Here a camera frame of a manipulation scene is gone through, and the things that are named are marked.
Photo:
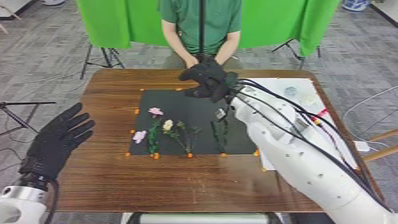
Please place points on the black folding stand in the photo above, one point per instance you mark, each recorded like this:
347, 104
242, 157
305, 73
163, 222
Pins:
19, 113

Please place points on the black upright pole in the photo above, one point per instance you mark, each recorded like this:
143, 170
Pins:
202, 26

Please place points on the pale grey bar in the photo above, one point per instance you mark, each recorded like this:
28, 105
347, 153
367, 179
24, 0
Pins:
202, 219

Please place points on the black tripod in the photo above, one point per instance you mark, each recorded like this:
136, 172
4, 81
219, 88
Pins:
106, 58
296, 50

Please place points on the pale pink flower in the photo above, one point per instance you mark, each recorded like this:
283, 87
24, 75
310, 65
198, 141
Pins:
139, 136

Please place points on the white flower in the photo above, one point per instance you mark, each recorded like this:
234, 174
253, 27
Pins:
168, 125

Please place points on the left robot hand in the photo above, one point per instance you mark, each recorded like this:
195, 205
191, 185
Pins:
56, 143

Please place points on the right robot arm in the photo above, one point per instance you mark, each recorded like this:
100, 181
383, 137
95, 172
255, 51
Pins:
303, 156

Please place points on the dark mat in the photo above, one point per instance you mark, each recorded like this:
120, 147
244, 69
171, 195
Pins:
179, 103

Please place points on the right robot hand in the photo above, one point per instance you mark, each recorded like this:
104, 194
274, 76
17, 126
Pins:
209, 78

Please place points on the person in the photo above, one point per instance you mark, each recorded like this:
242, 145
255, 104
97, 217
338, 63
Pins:
202, 26

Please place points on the green sprig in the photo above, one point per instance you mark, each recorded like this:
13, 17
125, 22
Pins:
221, 135

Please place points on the blue and white vase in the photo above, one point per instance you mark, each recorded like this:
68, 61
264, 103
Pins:
356, 4

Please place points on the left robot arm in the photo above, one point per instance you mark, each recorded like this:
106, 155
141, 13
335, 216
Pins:
20, 203

